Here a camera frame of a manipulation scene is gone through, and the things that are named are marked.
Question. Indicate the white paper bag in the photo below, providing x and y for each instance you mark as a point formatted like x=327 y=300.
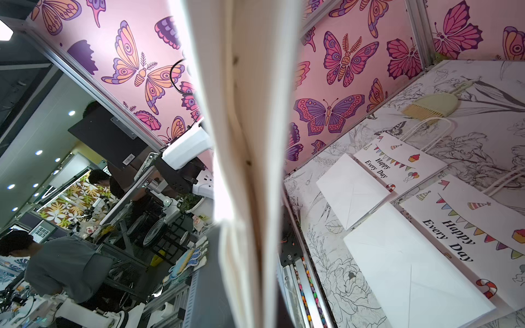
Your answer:
x=382 y=171
x=243 y=56
x=449 y=256

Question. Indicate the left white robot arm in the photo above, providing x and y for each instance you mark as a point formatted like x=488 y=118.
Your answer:
x=180 y=166

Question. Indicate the tan straw hat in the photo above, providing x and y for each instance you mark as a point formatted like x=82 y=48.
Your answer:
x=439 y=105

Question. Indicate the person in grey shirt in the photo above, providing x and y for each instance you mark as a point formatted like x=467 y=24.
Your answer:
x=65 y=265

